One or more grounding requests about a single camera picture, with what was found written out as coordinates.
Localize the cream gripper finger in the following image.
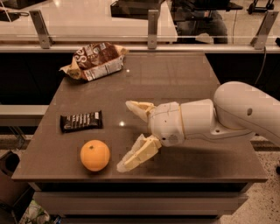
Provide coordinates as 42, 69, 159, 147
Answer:
125, 101, 155, 123
116, 134, 162, 172

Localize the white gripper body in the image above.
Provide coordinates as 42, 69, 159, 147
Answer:
148, 101, 185, 147

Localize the orange fruit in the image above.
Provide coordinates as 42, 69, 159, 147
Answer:
80, 140, 110, 172

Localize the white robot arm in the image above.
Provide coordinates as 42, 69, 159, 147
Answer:
116, 81, 280, 172

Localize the brown chip bag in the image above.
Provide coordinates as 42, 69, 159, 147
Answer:
60, 42, 128, 81

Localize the green white bag on floor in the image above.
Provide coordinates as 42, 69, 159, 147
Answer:
18, 199, 61, 224

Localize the black snack bar wrapper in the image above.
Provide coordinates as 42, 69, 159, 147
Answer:
60, 111, 103, 133

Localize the brown table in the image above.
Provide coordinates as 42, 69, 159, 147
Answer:
13, 52, 266, 218

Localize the person in dark clothes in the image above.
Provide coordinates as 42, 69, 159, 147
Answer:
174, 0, 228, 44

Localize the glass barrier panel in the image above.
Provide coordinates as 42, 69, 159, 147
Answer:
0, 0, 280, 45

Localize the middle metal glass bracket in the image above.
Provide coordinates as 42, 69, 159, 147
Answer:
147, 10, 159, 49

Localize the metal glass bracket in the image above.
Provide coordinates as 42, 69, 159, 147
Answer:
147, 10, 159, 49
250, 10, 278, 50
29, 10, 53, 49

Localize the left metal glass bracket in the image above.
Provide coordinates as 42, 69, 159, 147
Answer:
29, 10, 53, 49

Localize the right metal glass bracket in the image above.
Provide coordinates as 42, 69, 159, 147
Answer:
250, 10, 278, 50

